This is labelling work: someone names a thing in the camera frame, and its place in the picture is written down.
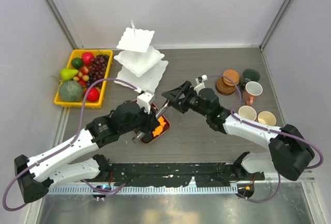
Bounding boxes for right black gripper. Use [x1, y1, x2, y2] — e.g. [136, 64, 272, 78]
[162, 80, 210, 117]

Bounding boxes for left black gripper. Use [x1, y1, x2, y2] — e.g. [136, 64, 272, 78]
[120, 103, 160, 135]

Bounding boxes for metal tweezers tongs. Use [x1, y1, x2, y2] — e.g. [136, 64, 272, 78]
[132, 100, 171, 144]

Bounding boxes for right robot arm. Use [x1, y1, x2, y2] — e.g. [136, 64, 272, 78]
[162, 81, 315, 181]

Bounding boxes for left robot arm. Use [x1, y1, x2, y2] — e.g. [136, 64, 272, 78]
[14, 101, 162, 204]

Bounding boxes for orange fish cookie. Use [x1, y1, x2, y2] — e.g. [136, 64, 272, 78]
[152, 125, 163, 137]

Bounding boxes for black round cookie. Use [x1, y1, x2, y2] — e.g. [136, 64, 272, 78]
[141, 133, 153, 143]

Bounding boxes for red lacquer snack tray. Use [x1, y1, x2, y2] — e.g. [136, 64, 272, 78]
[134, 103, 170, 144]

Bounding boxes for white three-tier serving stand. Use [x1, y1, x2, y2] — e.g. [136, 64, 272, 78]
[114, 22, 169, 93]

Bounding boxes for stack of wooden coasters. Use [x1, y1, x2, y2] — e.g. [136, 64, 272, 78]
[216, 69, 240, 95]

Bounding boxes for red apple at front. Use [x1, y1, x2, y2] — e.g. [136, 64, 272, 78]
[84, 87, 100, 102]

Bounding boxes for red apple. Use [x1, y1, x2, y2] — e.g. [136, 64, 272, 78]
[84, 87, 100, 102]
[81, 52, 95, 66]

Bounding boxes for dark purple grape bunch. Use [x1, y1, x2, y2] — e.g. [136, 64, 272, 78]
[86, 54, 109, 87]

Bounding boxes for pink mug lying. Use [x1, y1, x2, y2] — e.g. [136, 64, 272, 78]
[238, 106, 257, 121]

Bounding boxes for pink mug upright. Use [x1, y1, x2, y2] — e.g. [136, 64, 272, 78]
[243, 81, 263, 106]

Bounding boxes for dark green mug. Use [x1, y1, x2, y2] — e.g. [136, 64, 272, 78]
[240, 68, 261, 88]

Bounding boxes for small red cherry cluster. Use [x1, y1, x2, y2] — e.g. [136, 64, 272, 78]
[72, 66, 90, 87]

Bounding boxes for green melon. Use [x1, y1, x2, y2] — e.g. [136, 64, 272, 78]
[59, 81, 84, 102]

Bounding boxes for red apple at back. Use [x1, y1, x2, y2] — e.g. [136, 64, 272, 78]
[81, 52, 95, 66]

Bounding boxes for cream cup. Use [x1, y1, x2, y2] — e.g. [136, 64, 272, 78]
[257, 111, 277, 126]

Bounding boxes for green lime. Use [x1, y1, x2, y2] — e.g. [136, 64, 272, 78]
[71, 57, 84, 70]

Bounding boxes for green pear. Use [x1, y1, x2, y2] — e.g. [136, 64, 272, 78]
[60, 68, 79, 81]

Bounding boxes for yellow plastic fruit bin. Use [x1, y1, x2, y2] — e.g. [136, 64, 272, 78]
[54, 50, 113, 109]

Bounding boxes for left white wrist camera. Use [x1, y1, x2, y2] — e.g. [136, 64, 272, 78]
[137, 91, 156, 114]

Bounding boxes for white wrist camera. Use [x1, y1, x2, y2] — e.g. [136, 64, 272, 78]
[137, 91, 156, 114]
[194, 74, 208, 94]

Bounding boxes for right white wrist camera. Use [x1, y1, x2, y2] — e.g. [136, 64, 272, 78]
[194, 74, 208, 94]

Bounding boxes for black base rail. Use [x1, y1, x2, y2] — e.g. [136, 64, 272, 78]
[108, 162, 265, 188]

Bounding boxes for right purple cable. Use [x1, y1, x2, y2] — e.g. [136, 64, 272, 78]
[205, 73, 324, 203]

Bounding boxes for purple cable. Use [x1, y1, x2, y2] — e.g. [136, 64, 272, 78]
[205, 73, 324, 203]
[2, 78, 144, 212]

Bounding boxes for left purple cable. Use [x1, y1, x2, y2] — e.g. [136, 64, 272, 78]
[2, 78, 144, 212]

